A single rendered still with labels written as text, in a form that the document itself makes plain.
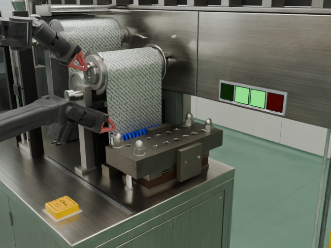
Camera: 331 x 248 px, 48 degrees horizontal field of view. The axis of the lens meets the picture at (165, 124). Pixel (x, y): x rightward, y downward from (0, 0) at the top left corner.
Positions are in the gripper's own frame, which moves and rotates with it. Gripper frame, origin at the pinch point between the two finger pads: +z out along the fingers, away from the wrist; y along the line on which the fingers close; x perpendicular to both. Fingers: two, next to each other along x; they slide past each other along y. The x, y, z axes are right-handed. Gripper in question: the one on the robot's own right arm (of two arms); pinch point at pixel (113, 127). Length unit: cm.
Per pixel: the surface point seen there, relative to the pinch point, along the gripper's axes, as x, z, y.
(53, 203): -26.2, -16.3, 8.6
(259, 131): 50, 275, -109
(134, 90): 14.3, 2.5, 0.2
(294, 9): 49, 8, 45
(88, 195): -22.2, -4.6, 7.4
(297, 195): 1, 215, -22
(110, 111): 4.6, -3.8, 0.2
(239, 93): 25.4, 19.8, 29.0
